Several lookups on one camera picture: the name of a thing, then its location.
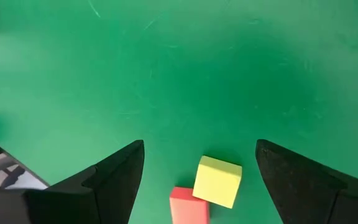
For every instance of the red foam block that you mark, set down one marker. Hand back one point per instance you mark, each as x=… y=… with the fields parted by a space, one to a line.
x=186 y=208

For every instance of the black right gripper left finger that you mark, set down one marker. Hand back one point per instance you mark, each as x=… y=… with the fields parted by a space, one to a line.
x=104 y=193

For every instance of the yellow foam cube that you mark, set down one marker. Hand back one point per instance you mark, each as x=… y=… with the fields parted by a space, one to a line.
x=217 y=182

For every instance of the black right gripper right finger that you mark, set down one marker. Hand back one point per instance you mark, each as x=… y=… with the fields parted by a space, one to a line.
x=306 y=193

